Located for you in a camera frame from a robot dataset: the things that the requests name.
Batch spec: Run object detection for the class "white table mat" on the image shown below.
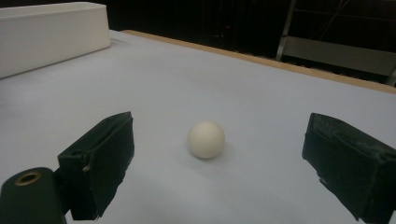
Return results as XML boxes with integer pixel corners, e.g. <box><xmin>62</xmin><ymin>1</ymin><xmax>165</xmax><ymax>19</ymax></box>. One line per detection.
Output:
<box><xmin>0</xmin><ymin>29</ymin><xmax>396</xmax><ymax>224</ymax></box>

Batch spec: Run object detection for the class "white ball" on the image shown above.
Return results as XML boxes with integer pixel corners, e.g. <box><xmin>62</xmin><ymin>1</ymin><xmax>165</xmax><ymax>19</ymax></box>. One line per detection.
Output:
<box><xmin>187</xmin><ymin>119</ymin><xmax>226</xmax><ymax>160</ymax></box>

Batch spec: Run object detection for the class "white plastic bin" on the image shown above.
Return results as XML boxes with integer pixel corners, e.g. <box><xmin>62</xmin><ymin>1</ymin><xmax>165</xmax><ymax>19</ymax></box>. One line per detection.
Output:
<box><xmin>0</xmin><ymin>1</ymin><xmax>112</xmax><ymax>80</ymax></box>

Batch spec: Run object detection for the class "grey metal stand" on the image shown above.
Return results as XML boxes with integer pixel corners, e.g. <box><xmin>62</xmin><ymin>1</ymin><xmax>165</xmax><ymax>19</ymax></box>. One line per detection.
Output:
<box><xmin>275</xmin><ymin>0</ymin><xmax>396</xmax><ymax>87</ymax></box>

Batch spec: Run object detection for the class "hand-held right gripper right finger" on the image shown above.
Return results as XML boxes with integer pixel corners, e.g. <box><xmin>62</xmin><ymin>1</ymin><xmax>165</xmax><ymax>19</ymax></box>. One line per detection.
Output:
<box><xmin>301</xmin><ymin>112</ymin><xmax>396</xmax><ymax>224</ymax></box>

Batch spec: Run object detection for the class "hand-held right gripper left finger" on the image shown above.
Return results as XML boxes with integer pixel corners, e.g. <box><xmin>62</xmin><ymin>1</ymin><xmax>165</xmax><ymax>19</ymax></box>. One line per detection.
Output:
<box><xmin>57</xmin><ymin>111</ymin><xmax>135</xmax><ymax>221</ymax></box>

